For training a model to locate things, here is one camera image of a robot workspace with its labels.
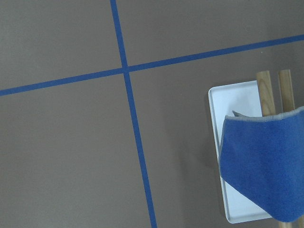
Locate white wooden towel rack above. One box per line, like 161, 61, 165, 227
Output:
208, 69, 304, 228

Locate blue towel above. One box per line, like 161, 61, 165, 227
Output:
219, 107, 304, 222

